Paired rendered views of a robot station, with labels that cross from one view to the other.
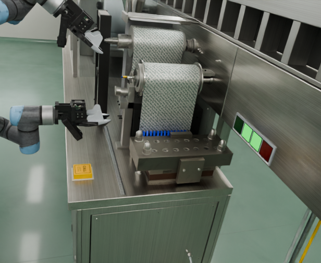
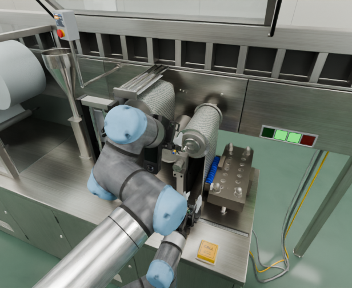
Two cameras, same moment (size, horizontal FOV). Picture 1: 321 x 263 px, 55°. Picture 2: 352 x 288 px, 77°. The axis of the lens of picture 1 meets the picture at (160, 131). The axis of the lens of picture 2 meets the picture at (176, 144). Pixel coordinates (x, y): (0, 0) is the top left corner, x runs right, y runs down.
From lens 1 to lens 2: 1.06 m
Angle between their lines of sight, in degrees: 41
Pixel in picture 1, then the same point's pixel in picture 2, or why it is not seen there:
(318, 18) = (350, 48)
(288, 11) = (312, 47)
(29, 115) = (176, 262)
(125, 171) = (218, 219)
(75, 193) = (235, 271)
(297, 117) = (338, 113)
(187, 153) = (247, 172)
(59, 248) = not seen: outside the picture
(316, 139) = not seen: outside the picture
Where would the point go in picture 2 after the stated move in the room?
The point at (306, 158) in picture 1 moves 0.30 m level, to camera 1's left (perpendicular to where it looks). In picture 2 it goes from (350, 133) to (335, 168)
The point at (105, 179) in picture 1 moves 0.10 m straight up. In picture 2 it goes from (222, 238) to (226, 224)
